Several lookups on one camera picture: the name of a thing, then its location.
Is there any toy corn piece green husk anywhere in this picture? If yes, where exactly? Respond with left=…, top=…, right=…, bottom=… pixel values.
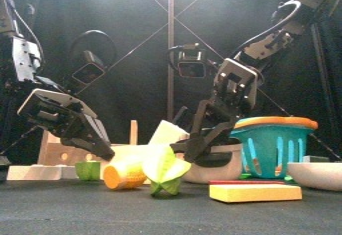
left=141, top=143, right=192, bottom=197

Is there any yellow toy corn cob piece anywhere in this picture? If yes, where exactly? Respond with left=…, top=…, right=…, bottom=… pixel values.
left=102, top=160, right=148, bottom=191

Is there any black pot lid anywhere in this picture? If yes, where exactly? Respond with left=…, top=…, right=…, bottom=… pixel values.
left=221, top=137, right=244, bottom=147

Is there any wooden toy rack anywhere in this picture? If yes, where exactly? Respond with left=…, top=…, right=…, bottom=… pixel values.
left=37, top=119, right=139, bottom=167

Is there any green toy pepper piece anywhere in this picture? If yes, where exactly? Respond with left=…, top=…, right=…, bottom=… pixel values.
left=73, top=161, right=102, bottom=182

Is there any white toy cooking pot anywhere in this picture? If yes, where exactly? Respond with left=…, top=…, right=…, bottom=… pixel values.
left=179, top=142, right=245, bottom=185

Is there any white toy knife block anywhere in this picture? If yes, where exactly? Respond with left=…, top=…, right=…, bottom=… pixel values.
left=148, top=119, right=191, bottom=147

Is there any white flat block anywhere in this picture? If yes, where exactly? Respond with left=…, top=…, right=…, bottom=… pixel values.
left=5, top=164, right=78, bottom=181

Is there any red flat stick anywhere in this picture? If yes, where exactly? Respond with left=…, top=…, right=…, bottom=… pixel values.
left=208, top=179, right=285, bottom=186

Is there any yellow rectangular block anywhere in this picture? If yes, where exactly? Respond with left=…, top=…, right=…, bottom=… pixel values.
left=208, top=183, right=303, bottom=203

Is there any grey small block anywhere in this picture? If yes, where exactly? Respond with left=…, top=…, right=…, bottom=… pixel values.
left=301, top=155, right=331, bottom=163

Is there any white bowl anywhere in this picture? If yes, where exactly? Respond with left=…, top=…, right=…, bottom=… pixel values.
left=285, top=161, right=342, bottom=192

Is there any black toy knife handle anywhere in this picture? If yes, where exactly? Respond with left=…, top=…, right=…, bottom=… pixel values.
left=172, top=105, right=191, bottom=126

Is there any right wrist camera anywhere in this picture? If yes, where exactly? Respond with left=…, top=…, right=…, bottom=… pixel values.
left=171, top=43, right=209, bottom=79

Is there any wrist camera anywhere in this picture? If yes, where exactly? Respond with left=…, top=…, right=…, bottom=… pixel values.
left=70, top=50, right=108, bottom=86
left=171, top=43, right=209, bottom=79

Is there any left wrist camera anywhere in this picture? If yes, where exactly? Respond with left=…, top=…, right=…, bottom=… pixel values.
left=70, top=50, right=108, bottom=86

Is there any teal basket orange handle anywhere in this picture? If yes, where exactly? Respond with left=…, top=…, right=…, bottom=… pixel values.
left=228, top=116, right=319, bottom=180

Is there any thin diagonal brace wire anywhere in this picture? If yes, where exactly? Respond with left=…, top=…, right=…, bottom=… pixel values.
left=0, top=0, right=224, bottom=156
left=130, top=0, right=342, bottom=162

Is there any slanted dark frame pole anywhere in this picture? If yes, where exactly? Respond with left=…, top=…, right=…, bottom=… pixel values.
left=306, top=20, right=342, bottom=160

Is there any vertical metal frame pole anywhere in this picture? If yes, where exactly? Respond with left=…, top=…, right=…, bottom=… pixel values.
left=167, top=0, right=176, bottom=122

